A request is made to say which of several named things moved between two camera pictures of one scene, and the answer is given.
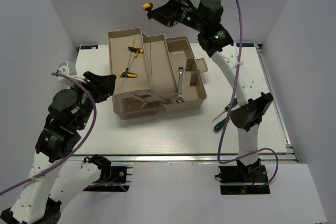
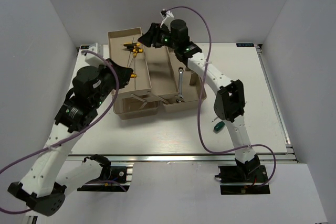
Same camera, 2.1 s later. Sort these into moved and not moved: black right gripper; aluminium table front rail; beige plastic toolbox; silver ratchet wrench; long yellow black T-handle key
Moved: black right gripper
Not moved: beige plastic toolbox; long yellow black T-handle key; aluminium table front rail; silver ratchet wrench
